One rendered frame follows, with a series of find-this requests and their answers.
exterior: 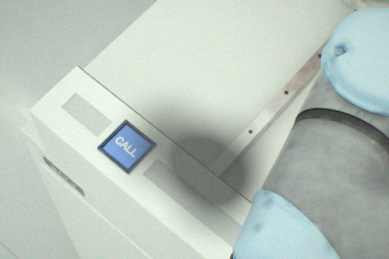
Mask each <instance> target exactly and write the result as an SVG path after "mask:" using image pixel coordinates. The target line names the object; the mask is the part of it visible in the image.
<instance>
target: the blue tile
mask: <svg viewBox="0 0 389 259"><path fill-rule="evenodd" d="M150 146H151V144H150V143H149V142H147V141H146V140H145V139H144V138H142V137H141V136H140V135H139V134H138V133H137V132H135V131H134V130H132V129H131V128H130V127H129V126H128V125H125V126H124V127H123V128H122V129H121V130H120V131H119V132H118V133H117V135H116V136H114V137H113V138H112V139H111V140H110V141H109V142H108V143H107V144H106V145H105V146H104V147H103V149H104V150H105V151H106V152H107V153H108V154H109V155H110V156H111V157H113V158H114V159H116V160H117V161H118V162H119V163H121V164H122V165H123V166H124V167H125V168H127V169H129V167H131V166H132V165H133V164H134V163H135V162H136V161H137V160H138V159H139V158H140V157H141V156H142V155H143V154H144V153H145V152H146V150H147V149H148V148H149V147H150Z"/></svg>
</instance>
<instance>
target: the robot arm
mask: <svg viewBox="0 0 389 259"><path fill-rule="evenodd" d="M230 259H389V8H384V7H375V8H367V9H362V10H359V11H357V12H355V13H353V14H351V15H349V16H348V17H346V18H345V19H344V20H343V21H341V23H340V24H339V25H338V26H337V27H336V29H335V30H334V32H333V34H332V36H331V39H330V41H329V42H328V43H327V44H326V45H325V47H324V49H323V51H322V55H321V67H320V70H319V71H318V73H317V76H316V78H315V80H314V82H313V84H312V86H311V88H310V90H309V93H308V95H307V97H306V98H305V100H304V102H303V104H302V106H301V108H300V110H299V112H298V115H297V116H296V119H295V123H294V125H293V127H292V129H291V131H290V133H289V134H288V137H287V139H286V141H285V143H284V145H283V146H282V148H281V150H280V152H279V154H278V156H277V158H276V160H275V162H274V164H273V166H272V168H271V170H270V172H269V174H268V176H267V178H266V180H265V182H264V184H263V185H262V186H261V188H260V190H258V191H257V192H256V193H255V195H254V197H253V199H252V206H251V208H250V210H249V212H248V216H247V217H246V218H245V221H244V223H243V226H242V228H241V230H240V232H239V234H238V236H237V239H236V241H235V243H234V246H233V252H232V255H230Z"/></svg>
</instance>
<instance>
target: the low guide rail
mask: <svg viewBox="0 0 389 259"><path fill-rule="evenodd" d="M330 39H331V36H330V37H329V38H328V39H327V40H326V41H325V42H324V44H323V45H322V46H321V47H320V48H319V49H318V50H317V51H316V52H315V53H314V54H313V55H312V56H311V57H310V59H309V60H308V61H307V62H306V63H305V64H304V65H303V66H302V67H301V68H300V69H299V70H298V72H297V73H296V74H295V75H294V77H293V78H292V79H291V80H290V81H289V82H288V83H287V84H286V85H285V86H284V87H283V88H282V89H281V90H280V91H279V92H278V93H277V94H276V95H275V96H274V98H273V99H272V100H271V101H270V102H269V103H268V104H267V105H266V106H265V108H264V109H263V110H262V111H261V112H260V113H258V114H257V115H256V117H255V118H254V119H253V120H252V121H251V122H250V123H249V125H248V126H247V127H246V128H245V129H244V130H243V131H242V132H241V134H240V135H239V136H238V137H237V138H236V139H235V140H234V141H233V142H232V143H231V144H230V145H229V146H228V147H227V148H226V150H225V151H224V152H223V153H222V154H221V155H220V156H219V157H218V158H217V159H216V160H215V161H214V162H213V163H212V164H211V166H210V167H209V169H210V170H211V171H212V172H213V173H215V174H216V175H217V176H219V177H220V178H221V179H223V178H224V177H225V176H226V175H227V174H228V173H229V171H230V170H231V169H232V168H233V167H234V166H235V164H236V163H237V162H238V161H239V160H240V159H242V157H243V156H244V155H245V154H246V153H247V152H248V150H249V149H250V148H251V147H252V146H253V145H254V143H255V142H256V141H257V140H258V139H260V137H261V136H262V135H263V134H264V133H265V132H266V131H267V129H268V128H269V127H270V126H271V125H272V124H273V123H274V122H275V121H276V120H277V119H278V117H279V116H280V114H281V113H283V112H284V111H285V110H286V108H287V107H288V106H289V105H290V104H291V103H292V102H293V101H294V100H295V99H296V98H297V96H298V95H299V94H300V93H301V92H302V91H303V89H304V88H305V87H306V86H307V85H308V84H309V83H310V82H311V81H312V80H313V79H314V78H315V76H316V75H317V73H318V71H319V70H320V67H321V55H322V51H323V49H324V47H325V45H326V44H327V43H328V42H329V41H330Z"/></svg>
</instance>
